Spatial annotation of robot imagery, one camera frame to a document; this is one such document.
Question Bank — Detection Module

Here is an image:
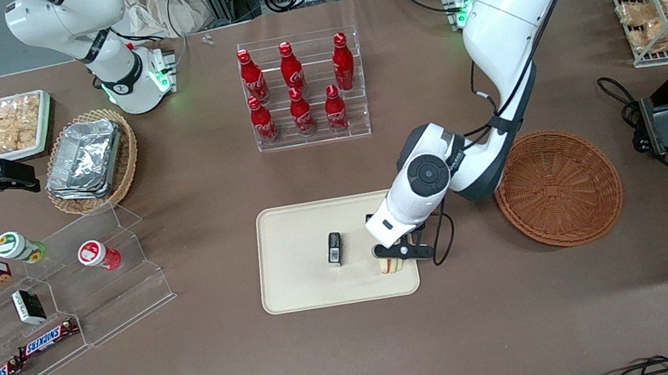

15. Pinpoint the cream rectangular tray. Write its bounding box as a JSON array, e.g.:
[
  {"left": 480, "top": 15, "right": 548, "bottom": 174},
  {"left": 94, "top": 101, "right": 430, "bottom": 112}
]
[{"left": 246, "top": 185, "right": 424, "bottom": 320}]

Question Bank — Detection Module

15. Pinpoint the white cloth bag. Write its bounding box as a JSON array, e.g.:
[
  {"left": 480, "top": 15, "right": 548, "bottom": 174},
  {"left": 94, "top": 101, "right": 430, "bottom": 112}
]
[{"left": 119, "top": 0, "right": 225, "bottom": 47}]

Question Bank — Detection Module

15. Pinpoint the cup with sunflower lid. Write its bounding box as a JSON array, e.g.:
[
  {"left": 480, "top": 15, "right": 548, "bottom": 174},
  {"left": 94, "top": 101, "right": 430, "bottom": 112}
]
[{"left": 0, "top": 225, "right": 49, "bottom": 269}]

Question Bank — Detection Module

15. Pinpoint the stack of foil trays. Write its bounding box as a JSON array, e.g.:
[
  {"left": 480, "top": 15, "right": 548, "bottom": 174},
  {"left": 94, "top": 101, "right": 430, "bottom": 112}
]
[{"left": 36, "top": 115, "right": 133, "bottom": 208}]

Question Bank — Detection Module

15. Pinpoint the triangle sandwich with ham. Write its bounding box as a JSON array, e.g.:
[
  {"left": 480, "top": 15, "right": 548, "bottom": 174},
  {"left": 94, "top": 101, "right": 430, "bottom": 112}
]
[{"left": 376, "top": 252, "right": 409, "bottom": 275}]

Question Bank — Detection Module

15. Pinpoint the clear acrylic bottle rack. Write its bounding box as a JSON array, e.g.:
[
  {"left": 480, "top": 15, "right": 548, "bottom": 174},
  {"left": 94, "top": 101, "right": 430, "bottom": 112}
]
[{"left": 235, "top": 23, "right": 376, "bottom": 156}]

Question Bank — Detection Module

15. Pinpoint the clear acrylic stepped display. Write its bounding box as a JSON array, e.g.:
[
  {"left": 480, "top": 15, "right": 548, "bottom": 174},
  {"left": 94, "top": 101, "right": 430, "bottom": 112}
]
[{"left": 0, "top": 194, "right": 191, "bottom": 375}]

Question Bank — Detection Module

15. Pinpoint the oval wicker basket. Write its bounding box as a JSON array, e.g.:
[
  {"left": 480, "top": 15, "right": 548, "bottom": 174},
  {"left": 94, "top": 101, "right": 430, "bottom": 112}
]
[{"left": 34, "top": 103, "right": 149, "bottom": 221}]

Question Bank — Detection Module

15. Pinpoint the cup with red lid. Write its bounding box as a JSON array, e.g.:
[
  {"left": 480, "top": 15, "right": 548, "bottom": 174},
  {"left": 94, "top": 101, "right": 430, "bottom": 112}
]
[{"left": 75, "top": 236, "right": 124, "bottom": 277}]

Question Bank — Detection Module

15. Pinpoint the small black white box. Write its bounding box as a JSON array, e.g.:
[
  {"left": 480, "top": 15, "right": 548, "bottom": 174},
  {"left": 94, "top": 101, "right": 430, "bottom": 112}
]
[{"left": 10, "top": 285, "right": 49, "bottom": 328}]

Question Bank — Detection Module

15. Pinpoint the round brown wicker basket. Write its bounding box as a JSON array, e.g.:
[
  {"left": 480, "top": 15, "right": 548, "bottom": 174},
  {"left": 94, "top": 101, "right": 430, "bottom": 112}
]
[{"left": 485, "top": 119, "right": 631, "bottom": 259}]

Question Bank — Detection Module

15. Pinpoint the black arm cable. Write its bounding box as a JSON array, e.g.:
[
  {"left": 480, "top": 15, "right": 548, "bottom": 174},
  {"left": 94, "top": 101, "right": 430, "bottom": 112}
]
[{"left": 423, "top": 198, "right": 462, "bottom": 267}]

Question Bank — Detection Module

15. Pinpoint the black power cable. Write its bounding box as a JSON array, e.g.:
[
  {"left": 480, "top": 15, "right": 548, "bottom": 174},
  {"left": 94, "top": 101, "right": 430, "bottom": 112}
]
[{"left": 596, "top": 65, "right": 668, "bottom": 196}]

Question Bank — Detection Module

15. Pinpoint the red cola bottle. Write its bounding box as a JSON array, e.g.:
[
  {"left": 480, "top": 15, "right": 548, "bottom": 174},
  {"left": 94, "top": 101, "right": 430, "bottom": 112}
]
[
  {"left": 235, "top": 46, "right": 272, "bottom": 108},
  {"left": 246, "top": 92, "right": 283, "bottom": 148},
  {"left": 276, "top": 39, "right": 308, "bottom": 93},
  {"left": 327, "top": 30, "right": 360, "bottom": 93},
  {"left": 286, "top": 84, "right": 319, "bottom": 139},
  {"left": 320, "top": 82, "right": 352, "bottom": 135}
]

